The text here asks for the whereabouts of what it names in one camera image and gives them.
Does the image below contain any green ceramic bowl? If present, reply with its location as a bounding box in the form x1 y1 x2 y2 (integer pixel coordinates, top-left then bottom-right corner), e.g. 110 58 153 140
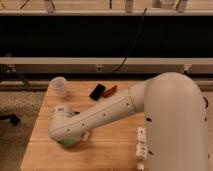
58 131 90 146

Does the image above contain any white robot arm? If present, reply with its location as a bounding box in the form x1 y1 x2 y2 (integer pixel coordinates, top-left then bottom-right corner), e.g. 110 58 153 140
49 72 209 171

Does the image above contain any red marker pen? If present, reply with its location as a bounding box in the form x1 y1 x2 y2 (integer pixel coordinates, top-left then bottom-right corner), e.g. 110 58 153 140
103 85 117 97

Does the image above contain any black smartphone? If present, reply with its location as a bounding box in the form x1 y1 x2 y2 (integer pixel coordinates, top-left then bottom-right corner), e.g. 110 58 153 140
89 84 106 101

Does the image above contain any translucent plastic cup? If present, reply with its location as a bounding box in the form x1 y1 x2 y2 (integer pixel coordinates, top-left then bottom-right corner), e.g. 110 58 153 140
50 77 68 98

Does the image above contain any black chair base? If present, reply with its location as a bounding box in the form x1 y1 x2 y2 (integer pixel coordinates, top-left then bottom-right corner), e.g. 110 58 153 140
0 114 20 125

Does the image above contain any black hanging cable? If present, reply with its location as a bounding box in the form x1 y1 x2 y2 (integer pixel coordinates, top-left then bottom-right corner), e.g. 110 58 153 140
112 7 148 74

